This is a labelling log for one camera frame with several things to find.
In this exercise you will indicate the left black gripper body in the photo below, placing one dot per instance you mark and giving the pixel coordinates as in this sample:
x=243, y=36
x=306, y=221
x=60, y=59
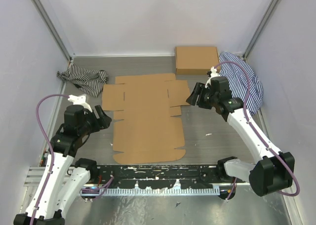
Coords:
x=90, y=126

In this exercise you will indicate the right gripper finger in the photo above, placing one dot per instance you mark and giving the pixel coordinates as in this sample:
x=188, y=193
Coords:
x=195, y=99
x=198, y=89

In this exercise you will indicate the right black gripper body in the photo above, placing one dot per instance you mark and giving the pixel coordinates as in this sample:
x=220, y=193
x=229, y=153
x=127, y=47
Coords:
x=211, y=97

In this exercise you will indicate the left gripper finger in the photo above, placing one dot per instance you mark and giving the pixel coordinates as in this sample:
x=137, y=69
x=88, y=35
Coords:
x=105, y=122
x=100, y=112

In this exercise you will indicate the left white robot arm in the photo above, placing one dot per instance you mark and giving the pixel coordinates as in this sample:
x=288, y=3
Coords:
x=63, y=178

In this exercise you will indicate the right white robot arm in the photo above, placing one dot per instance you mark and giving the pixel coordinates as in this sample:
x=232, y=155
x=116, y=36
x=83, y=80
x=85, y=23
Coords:
x=272, y=170

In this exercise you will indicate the folded brown cardboard box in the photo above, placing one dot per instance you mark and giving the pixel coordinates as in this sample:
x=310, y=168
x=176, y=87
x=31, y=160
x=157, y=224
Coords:
x=195, y=60

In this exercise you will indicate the blue white striped cloth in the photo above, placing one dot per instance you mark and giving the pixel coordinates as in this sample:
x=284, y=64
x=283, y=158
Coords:
x=241, y=77

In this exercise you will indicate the black white striped cloth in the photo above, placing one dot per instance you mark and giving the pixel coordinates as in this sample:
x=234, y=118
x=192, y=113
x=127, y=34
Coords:
x=89, y=81

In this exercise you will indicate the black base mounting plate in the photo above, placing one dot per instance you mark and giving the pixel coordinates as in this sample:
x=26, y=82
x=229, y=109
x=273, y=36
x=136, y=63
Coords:
x=158, y=176

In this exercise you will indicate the grey slotted cable duct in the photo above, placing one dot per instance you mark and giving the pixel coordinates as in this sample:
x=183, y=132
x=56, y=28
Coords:
x=176, y=191

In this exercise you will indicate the aluminium rail front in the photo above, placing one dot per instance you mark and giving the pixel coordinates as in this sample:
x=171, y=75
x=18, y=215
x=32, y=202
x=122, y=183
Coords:
x=35, y=174

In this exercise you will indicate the left aluminium frame post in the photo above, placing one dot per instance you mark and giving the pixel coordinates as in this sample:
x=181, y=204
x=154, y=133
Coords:
x=49, y=24

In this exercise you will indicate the aluminium frame post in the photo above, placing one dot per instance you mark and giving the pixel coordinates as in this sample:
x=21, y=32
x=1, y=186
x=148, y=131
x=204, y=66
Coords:
x=263, y=23
x=49, y=24

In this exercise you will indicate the right aluminium frame post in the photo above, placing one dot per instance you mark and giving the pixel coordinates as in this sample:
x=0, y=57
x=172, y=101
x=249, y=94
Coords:
x=263, y=23

